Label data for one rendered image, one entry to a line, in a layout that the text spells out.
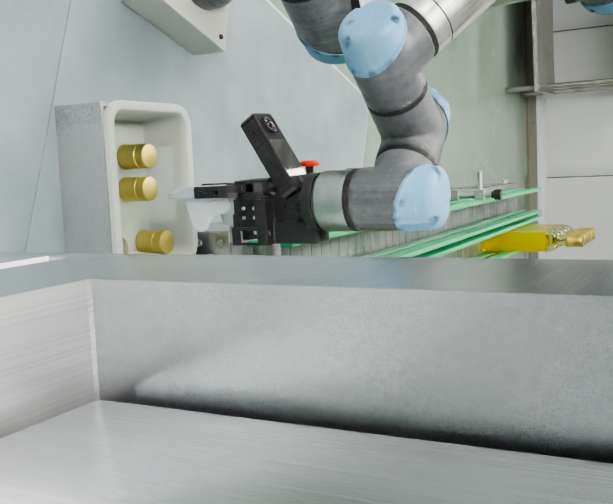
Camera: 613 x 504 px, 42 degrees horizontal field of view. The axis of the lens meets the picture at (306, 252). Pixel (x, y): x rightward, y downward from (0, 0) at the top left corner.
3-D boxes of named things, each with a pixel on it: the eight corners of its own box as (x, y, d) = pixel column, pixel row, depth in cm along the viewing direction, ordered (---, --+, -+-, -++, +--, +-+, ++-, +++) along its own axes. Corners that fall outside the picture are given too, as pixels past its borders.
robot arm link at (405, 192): (458, 189, 97) (445, 246, 92) (374, 192, 102) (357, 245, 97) (442, 144, 91) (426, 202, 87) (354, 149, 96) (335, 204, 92)
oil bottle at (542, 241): (481, 251, 235) (581, 252, 222) (481, 232, 235) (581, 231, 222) (486, 249, 240) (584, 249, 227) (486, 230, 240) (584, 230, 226)
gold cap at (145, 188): (116, 177, 111) (141, 176, 109) (133, 175, 114) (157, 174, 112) (118, 203, 112) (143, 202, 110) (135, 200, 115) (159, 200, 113)
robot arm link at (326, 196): (339, 171, 93) (367, 167, 100) (304, 172, 95) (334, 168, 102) (343, 235, 94) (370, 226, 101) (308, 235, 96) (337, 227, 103)
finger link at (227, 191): (190, 200, 100) (256, 196, 98) (189, 187, 100) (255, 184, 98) (204, 196, 105) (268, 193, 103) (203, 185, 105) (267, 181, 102)
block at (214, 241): (192, 294, 119) (231, 295, 116) (188, 231, 118) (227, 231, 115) (205, 290, 123) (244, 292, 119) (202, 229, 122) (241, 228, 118)
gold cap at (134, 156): (115, 144, 111) (140, 142, 109) (132, 144, 114) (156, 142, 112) (117, 170, 111) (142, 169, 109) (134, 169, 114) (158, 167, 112)
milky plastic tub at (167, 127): (68, 276, 105) (120, 277, 101) (55, 104, 103) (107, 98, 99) (152, 259, 121) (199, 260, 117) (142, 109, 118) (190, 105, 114)
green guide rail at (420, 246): (248, 295, 120) (295, 297, 117) (248, 289, 120) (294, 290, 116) (518, 212, 274) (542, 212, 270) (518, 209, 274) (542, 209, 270)
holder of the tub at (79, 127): (70, 315, 106) (115, 317, 103) (54, 106, 103) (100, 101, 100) (152, 294, 121) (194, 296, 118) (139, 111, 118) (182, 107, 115)
